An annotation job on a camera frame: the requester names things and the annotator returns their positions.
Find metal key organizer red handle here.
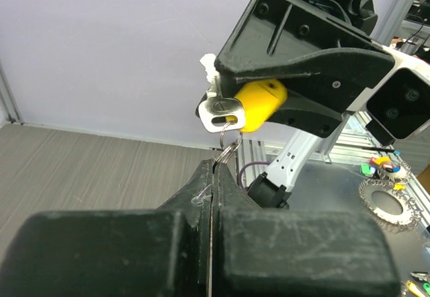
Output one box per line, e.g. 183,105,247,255
213,122,243,168

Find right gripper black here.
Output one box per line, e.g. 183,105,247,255
214,0,395,88

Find aluminium frame post right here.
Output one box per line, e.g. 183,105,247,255
372,0,430,46

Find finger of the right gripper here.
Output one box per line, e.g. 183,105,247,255
268,79,343,138

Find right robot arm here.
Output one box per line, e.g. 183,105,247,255
215,0,394,208

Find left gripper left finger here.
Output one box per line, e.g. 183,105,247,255
1,160,212,296

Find spare key organizer outside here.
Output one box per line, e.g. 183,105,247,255
358,161,422,233

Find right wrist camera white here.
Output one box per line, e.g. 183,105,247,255
347,46,429,146

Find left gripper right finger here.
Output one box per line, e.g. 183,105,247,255
211,164,400,296

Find yellow tag key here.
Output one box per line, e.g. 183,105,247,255
198,75,288,133

